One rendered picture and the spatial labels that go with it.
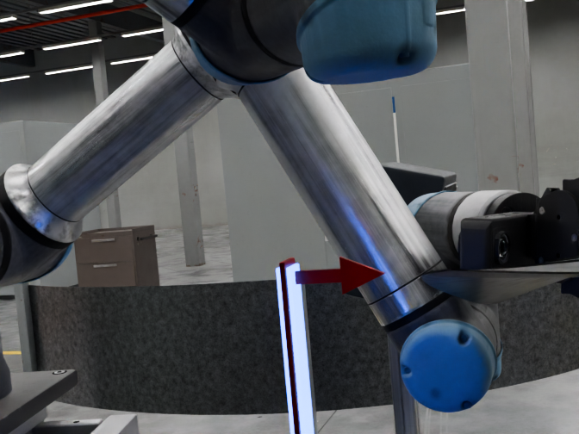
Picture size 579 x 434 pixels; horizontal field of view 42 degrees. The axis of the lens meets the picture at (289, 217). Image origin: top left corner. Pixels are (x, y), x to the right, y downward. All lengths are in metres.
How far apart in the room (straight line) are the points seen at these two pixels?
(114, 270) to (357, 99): 2.74
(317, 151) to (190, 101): 0.23
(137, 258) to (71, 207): 6.24
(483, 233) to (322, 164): 0.15
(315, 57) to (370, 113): 6.19
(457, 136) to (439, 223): 5.73
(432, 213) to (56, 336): 2.07
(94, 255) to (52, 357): 4.60
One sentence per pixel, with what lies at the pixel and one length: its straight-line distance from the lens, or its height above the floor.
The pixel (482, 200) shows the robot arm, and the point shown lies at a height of 1.21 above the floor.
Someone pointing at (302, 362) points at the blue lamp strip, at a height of 1.13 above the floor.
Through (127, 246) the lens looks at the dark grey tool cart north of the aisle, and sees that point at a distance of 7.13.
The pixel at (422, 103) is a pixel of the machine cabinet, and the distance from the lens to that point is 6.51.
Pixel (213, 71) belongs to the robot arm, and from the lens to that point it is 0.56.
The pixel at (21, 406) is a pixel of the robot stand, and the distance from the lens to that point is 0.84.
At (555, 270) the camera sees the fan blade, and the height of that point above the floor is 1.19.
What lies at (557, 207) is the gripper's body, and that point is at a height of 1.20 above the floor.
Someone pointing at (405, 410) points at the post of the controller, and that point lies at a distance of 1.05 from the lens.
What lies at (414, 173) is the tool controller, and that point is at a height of 1.23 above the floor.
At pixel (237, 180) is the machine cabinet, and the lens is 6.97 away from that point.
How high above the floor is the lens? 1.24
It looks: 3 degrees down
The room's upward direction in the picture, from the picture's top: 5 degrees counter-clockwise
